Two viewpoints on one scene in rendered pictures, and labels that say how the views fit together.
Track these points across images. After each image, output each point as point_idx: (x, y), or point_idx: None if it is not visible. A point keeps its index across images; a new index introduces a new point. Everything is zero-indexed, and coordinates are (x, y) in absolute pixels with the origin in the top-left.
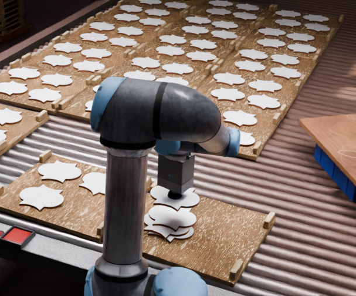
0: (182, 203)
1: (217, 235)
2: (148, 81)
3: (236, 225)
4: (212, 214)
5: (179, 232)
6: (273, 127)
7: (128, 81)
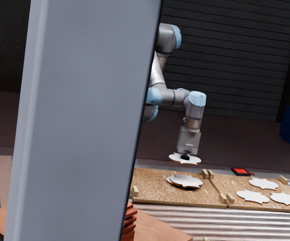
0: (175, 155)
1: (154, 183)
2: (161, 23)
3: (151, 190)
4: (172, 193)
5: (172, 176)
6: None
7: (167, 24)
